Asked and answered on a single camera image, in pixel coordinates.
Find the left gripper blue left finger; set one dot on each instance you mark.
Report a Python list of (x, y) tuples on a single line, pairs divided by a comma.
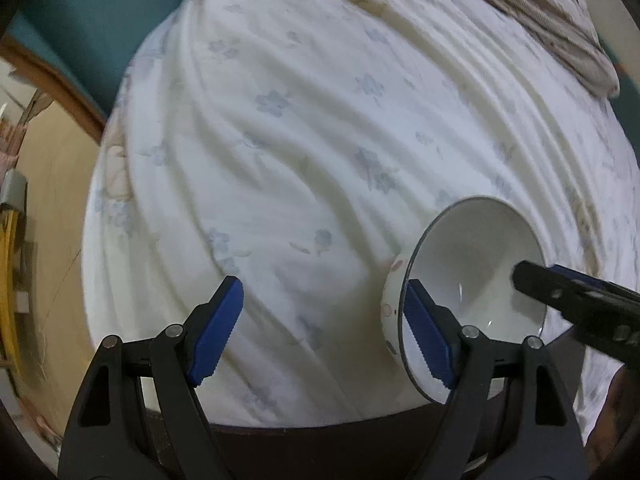
[(209, 327)]

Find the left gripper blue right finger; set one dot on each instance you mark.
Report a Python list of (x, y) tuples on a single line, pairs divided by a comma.
[(433, 329)]

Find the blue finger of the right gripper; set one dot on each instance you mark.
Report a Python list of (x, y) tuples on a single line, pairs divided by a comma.
[(578, 276), (551, 289)]

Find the small white bowl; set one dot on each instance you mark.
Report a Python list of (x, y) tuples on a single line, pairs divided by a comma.
[(464, 259)]

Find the right hand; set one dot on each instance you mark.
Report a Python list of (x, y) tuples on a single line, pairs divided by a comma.
[(620, 409)]

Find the black tray board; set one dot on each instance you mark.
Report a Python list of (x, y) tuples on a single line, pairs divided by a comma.
[(387, 447)]

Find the white floral bed sheet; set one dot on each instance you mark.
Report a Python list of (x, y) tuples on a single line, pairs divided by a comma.
[(300, 145)]

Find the yellow wooden chair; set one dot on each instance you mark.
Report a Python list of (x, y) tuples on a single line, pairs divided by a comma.
[(9, 338)]

